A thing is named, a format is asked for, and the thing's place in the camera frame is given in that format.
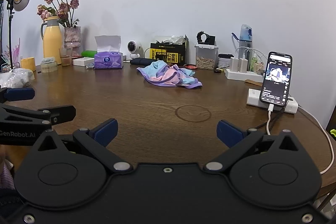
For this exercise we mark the white charger plug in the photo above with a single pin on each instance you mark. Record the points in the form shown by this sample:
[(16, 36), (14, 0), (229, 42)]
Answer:
[(234, 64), (243, 65)]

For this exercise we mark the dried pink rose bouquet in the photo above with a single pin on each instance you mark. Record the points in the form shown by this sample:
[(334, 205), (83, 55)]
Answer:
[(61, 7)]

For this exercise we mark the small green bottle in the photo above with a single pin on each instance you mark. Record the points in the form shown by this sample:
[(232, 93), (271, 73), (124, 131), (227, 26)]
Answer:
[(253, 64)]

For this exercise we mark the glass cup with brown drink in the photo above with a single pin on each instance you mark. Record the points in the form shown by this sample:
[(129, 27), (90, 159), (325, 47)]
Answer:
[(66, 57)]

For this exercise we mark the pink feather decoration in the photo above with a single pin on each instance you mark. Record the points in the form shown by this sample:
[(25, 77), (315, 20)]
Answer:
[(11, 52)]

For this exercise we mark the dark folded umbrella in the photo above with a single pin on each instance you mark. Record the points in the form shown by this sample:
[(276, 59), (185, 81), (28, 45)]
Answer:
[(140, 61)]

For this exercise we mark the yellow cup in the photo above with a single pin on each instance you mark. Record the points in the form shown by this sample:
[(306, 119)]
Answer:
[(28, 64)]

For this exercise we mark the black smartphone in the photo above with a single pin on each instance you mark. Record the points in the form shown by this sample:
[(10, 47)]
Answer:
[(275, 79)]

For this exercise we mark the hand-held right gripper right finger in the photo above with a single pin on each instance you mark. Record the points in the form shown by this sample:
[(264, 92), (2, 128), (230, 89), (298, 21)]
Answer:
[(229, 133)]

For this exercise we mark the pastel blue pink purple garment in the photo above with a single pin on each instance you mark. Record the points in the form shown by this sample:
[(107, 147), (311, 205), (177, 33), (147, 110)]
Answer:
[(170, 77)]

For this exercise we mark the white power strip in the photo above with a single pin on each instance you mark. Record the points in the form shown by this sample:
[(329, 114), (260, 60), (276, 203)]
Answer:
[(244, 76)]

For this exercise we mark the clear food container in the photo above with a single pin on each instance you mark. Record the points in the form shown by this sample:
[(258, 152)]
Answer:
[(206, 58)]

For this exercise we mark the yellow thermos jug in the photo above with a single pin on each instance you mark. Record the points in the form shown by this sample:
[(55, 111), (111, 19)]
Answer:
[(52, 43)]

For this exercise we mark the purple tissue pack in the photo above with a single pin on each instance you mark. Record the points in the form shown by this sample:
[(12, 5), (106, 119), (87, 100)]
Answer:
[(109, 60)]

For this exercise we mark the wooden stick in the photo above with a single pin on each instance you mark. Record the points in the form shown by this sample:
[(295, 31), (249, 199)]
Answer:
[(253, 82)]

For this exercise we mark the green case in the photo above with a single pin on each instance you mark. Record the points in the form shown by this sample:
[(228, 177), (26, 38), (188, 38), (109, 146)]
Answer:
[(89, 53)]

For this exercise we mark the white security camera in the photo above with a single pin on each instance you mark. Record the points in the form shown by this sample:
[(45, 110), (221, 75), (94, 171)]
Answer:
[(134, 47)]

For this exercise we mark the red packet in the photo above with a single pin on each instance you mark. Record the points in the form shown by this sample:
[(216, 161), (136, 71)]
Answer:
[(189, 66)]

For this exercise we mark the white power bank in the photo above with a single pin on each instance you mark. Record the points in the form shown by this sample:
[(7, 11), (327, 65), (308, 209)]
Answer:
[(253, 98)]

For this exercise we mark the black watch on stand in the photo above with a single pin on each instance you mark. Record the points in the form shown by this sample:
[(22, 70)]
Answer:
[(204, 37)]

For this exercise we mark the clear tape roll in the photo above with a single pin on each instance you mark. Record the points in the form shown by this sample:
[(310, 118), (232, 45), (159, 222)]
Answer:
[(49, 65)]

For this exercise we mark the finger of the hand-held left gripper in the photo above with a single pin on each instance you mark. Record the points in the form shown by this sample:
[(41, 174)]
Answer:
[(60, 111), (21, 94)]

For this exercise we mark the small black yellow object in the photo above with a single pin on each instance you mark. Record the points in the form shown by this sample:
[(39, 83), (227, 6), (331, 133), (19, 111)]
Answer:
[(218, 71)]

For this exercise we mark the black and yellow box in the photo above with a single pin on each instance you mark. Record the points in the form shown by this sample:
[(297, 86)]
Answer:
[(168, 54)]

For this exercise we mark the crumpled clear plastic bag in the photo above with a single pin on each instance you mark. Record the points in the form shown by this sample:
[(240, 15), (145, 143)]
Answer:
[(15, 77)]

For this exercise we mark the blue water bottle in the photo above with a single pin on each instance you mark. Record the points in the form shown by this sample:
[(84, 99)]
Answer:
[(245, 36)]

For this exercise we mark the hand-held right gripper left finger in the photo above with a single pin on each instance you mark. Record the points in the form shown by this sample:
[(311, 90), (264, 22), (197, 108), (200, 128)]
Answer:
[(106, 132)]

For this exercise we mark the small jar with dark lid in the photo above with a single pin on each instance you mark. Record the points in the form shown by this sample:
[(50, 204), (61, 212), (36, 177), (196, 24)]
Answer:
[(225, 60)]

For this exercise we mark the flat white box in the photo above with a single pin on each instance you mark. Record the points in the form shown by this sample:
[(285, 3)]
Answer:
[(83, 61)]

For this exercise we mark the pink glass vase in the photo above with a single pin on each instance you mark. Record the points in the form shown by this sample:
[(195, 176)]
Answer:
[(72, 39)]

